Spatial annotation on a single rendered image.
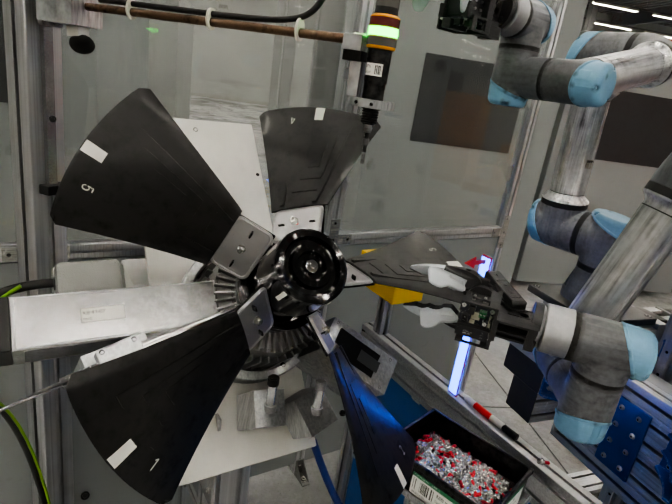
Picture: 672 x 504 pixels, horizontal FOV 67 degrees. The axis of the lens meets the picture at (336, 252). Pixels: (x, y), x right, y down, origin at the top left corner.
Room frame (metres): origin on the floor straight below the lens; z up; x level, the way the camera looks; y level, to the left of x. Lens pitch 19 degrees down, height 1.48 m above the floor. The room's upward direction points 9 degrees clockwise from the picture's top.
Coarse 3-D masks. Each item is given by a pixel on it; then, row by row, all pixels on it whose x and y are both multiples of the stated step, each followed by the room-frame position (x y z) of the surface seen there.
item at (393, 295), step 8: (376, 288) 1.20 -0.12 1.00; (384, 288) 1.18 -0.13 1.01; (392, 288) 1.15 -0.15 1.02; (400, 288) 1.15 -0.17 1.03; (384, 296) 1.17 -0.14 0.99; (392, 296) 1.15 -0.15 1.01; (400, 296) 1.16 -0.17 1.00; (408, 296) 1.17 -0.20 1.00; (416, 296) 1.19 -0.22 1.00; (392, 304) 1.15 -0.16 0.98
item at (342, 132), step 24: (264, 120) 0.97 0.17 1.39; (312, 120) 0.96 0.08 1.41; (336, 120) 0.96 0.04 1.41; (264, 144) 0.94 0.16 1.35; (288, 144) 0.93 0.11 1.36; (312, 144) 0.91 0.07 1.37; (336, 144) 0.91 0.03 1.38; (360, 144) 0.91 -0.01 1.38; (288, 168) 0.89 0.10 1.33; (312, 168) 0.87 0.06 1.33; (336, 168) 0.87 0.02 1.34; (288, 192) 0.85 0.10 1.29; (312, 192) 0.83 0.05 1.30
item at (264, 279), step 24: (288, 240) 0.70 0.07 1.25; (312, 240) 0.73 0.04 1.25; (264, 264) 0.70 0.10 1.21; (288, 264) 0.68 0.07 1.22; (336, 264) 0.72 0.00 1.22; (240, 288) 0.73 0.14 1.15; (288, 288) 0.65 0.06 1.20; (312, 288) 0.68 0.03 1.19; (336, 288) 0.69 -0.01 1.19; (288, 312) 0.69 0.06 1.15; (312, 312) 0.76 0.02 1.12
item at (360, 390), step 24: (336, 360) 0.66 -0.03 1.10; (360, 384) 0.70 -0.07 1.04; (360, 408) 0.63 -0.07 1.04; (384, 408) 0.72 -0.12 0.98; (360, 432) 0.59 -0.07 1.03; (384, 432) 0.65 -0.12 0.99; (360, 456) 0.56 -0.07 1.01; (384, 456) 0.61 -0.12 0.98; (408, 456) 0.67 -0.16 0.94; (360, 480) 0.54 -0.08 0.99; (384, 480) 0.58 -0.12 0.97; (408, 480) 0.63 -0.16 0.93
